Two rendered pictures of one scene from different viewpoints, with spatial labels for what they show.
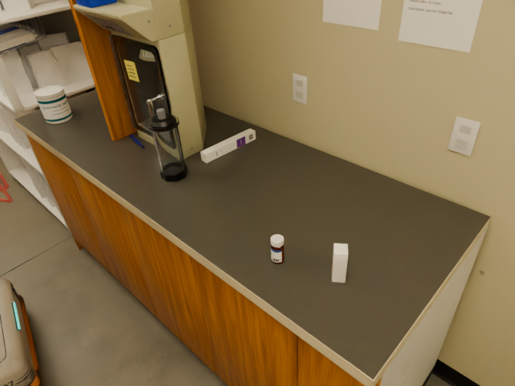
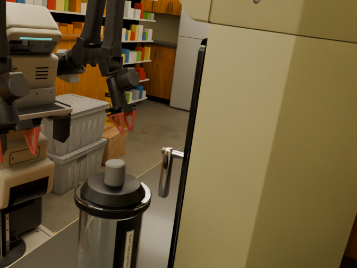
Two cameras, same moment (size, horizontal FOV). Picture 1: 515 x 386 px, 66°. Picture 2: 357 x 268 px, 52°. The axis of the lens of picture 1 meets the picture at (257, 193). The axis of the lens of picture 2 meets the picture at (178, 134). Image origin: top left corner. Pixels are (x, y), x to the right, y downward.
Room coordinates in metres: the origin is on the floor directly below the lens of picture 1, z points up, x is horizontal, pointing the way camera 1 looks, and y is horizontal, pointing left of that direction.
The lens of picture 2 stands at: (1.16, -0.15, 1.41)
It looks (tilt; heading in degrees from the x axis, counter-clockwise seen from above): 18 degrees down; 65
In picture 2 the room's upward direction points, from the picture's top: 8 degrees clockwise
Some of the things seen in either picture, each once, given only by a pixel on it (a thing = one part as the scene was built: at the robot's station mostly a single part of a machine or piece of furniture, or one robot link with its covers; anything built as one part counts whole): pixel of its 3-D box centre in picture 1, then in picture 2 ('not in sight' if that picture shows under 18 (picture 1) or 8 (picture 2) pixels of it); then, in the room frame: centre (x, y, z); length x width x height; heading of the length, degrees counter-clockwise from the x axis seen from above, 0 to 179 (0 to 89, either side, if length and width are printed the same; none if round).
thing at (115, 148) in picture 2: not in sight; (103, 143); (1.93, 3.22, 0.14); 0.41 x 0.32 x 0.28; 50
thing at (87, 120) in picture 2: not in sight; (67, 122); (1.52, 2.76, 0.49); 0.60 x 0.42 x 0.33; 44
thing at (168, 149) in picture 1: (168, 148); (108, 253); (1.28, 0.31, 1.06); 0.11 x 0.11 x 0.21
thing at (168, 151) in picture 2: (155, 108); (175, 174); (1.40, 0.36, 1.17); 0.05 x 0.03 x 0.10; 134
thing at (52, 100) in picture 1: (54, 104); not in sight; (1.87, 0.96, 1.02); 0.13 x 0.13 x 0.15
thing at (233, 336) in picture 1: (211, 241); not in sight; (1.42, 0.24, 0.45); 2.05 x 0.67 x 0.90; 44
